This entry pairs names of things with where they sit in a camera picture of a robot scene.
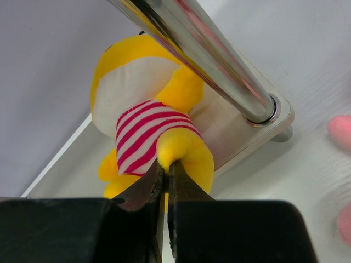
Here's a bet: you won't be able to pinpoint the white two-tier wooden shelf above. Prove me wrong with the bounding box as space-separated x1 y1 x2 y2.
20 0 296 198

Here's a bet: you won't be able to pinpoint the pink toy orange striped shirt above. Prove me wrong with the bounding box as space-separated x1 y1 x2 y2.
326 115 351 243

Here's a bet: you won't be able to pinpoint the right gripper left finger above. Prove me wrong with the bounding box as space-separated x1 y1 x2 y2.
1 162 164 262

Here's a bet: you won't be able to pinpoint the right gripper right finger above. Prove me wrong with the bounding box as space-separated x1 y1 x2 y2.
168 161 313 262

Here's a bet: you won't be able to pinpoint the yellow toy red stripes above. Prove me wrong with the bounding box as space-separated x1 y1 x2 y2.
90 35 214 199

